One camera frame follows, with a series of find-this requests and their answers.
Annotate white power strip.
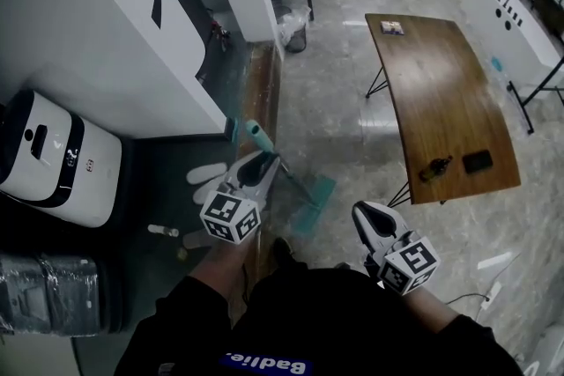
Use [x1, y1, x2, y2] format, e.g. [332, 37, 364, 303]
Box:
[481, 280, 504, 310]

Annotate amber glass bottle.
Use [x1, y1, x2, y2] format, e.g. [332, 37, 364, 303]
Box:
[417, 154, 455, 183]

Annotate teal mop metal pole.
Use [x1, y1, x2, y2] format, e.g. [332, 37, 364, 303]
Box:
[244, 119, 338, 239]

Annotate white folding table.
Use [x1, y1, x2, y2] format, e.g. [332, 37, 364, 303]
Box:
[459, 0, 564, 136]

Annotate wire trash bin plastic bag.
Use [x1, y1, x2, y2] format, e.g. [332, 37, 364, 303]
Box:
[276, 4, 312, 55]

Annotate person's black shirt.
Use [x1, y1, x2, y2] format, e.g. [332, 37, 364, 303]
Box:
[113, 262, 526, 376]

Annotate clear plastic bottle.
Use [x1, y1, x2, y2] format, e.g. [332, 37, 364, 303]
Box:
[147, 224, 181, 239]

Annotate white black dock appliance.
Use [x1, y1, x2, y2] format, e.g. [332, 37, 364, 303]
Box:
[0, 88, 123, 230]

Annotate small printed packet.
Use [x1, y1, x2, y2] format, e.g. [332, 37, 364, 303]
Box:
[380, 19, 405, 37]

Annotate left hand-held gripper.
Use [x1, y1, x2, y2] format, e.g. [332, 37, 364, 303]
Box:
[200, 152, 282, 246]

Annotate black phone on table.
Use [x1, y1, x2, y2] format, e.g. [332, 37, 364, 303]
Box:
[461, 149, 494, 174]

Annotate plastic wrapped black case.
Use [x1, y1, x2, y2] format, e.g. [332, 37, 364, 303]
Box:
[0, 251, 101, 339]

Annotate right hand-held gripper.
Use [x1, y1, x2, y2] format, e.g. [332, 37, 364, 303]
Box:
[352, 201, 442, 298]

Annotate wooden table black legs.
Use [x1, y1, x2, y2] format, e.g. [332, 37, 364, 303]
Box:
[363, 12, 523, 209]

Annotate person's left forearm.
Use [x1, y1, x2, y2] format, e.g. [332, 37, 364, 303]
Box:
[188, 232, 253, 313]

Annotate person's left shoe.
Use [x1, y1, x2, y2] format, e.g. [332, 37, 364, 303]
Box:
[271, 236, 295, 269]

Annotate white black curved machine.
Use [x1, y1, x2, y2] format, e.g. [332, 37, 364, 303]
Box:
[115, 0, 208, 81]

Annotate person's right forearm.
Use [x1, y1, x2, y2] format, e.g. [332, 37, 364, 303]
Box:
[401, 282, 460, 335]

